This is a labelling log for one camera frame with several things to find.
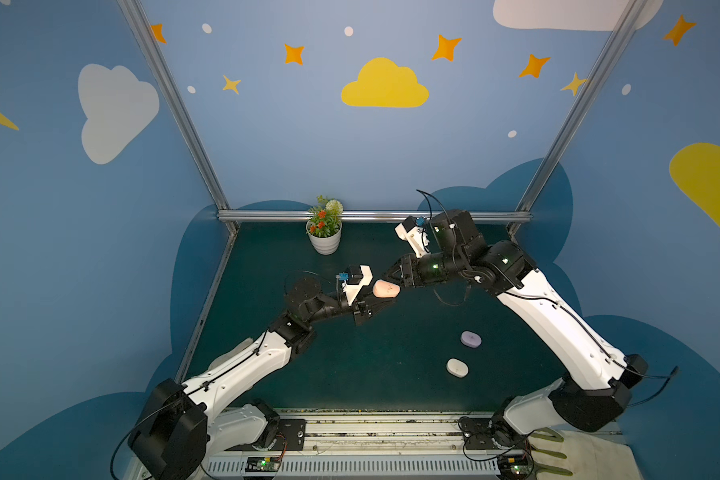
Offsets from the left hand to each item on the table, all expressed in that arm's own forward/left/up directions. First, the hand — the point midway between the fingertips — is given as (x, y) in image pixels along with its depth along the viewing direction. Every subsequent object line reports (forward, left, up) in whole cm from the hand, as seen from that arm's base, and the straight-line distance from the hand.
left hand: (392, 291), depth 66 cm
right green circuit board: (-29, -31, -32) cm, 53 cm away
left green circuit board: (-30, +30, -31) cm, 52 cm away
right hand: (+2, +1, +4) cm, 4 cm away
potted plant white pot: (+36, +20, -16) cm, 44 cm away
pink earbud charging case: (-1, +2, +2) cm, 3 cm away
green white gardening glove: (-27, -47, -30) cm, 62 cm away
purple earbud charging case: (+2, -27, -29) cm, 40 cm away
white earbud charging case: (-7, -21, -29) cm, 37 cm away
